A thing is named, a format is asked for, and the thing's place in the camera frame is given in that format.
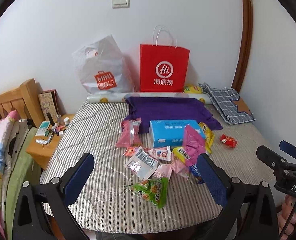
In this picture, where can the blue tissue pack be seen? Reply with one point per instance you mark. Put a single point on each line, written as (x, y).
(170, 132)

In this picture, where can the white wall light switch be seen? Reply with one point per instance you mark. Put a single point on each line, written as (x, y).
(115, 4)

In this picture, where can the green blanket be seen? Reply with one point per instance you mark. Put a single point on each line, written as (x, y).
(23, 167)

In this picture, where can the person's right hand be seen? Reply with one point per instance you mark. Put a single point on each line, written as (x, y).
(286, 209)

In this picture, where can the striped mattress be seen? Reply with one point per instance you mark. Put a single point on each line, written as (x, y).
(106, 204)

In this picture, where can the white Miniso plastic bag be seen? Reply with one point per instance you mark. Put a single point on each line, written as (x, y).
(102, 69)

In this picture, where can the grey checked folded cloth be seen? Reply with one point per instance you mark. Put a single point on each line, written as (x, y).
(229, 104)

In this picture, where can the dark cosmetic bottle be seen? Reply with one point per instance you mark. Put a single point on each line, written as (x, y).
(49, 116)

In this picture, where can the pale pink wafer packet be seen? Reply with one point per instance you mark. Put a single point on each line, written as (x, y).
(163, 171)

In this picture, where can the wooden bed headboard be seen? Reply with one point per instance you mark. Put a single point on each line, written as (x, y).
(23, 99)

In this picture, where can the red snack packet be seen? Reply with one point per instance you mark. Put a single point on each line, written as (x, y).
(228, 141)

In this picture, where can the brown wooden door frame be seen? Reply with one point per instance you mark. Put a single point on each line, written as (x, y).
(245, 46)

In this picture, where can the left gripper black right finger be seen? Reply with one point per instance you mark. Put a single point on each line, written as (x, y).
(260, 220)

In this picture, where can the decorated book box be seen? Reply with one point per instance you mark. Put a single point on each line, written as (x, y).
(48, 103)

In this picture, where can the white tube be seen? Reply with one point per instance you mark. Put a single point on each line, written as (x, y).
(42, 141)

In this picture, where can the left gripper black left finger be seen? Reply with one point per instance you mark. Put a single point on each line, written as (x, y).
(30, 219)

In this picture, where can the pink packet with clear window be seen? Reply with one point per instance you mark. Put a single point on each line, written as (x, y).
(130, 134)

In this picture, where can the white pink berry snack bar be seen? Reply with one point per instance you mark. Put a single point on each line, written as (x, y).
(163, 153)

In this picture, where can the red paper shopping bag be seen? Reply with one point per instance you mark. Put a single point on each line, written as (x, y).
(163, 68)

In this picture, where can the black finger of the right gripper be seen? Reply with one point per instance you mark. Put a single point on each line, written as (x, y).
(273, 160)
(288, 148)

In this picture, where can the yellow chips bag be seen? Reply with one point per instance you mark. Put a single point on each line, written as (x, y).
(192, 89)

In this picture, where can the blue snack packet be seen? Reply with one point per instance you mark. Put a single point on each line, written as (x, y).
(195, 172)

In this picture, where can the green white cream box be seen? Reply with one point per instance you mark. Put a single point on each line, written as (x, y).
(42, 129)

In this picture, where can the yellow orange snack packet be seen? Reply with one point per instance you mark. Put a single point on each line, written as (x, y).
(209, 137)

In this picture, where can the small light pink packet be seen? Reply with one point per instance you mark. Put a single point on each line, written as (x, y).
(179, 167)

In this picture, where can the wooden nightstand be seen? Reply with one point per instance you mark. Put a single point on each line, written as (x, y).
(42, 153)

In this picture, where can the small white jar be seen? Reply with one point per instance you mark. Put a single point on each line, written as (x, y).
(66, 121)

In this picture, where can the green snack packet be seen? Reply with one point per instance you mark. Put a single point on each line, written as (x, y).
(153, 190)

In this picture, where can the rolled fruit-print white mat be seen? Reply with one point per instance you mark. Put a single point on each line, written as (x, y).
(121, 97)

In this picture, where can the magenta snack bag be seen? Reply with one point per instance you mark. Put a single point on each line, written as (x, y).
(193, 144)

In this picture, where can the purple towel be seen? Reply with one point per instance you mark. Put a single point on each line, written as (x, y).
(157, 108)

